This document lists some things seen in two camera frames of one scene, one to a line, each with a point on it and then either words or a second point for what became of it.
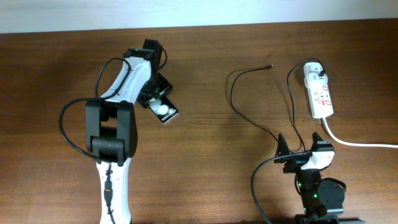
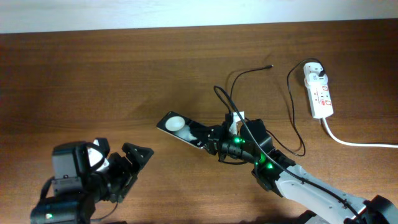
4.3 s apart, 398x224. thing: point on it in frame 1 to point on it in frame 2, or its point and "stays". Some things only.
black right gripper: (294, 161) to (214, 140)
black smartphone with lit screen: (163, 108) to (184, 129)
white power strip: (320, 99) stays
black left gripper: (165, 88) to (129, 168)
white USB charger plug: (312, 78) stays
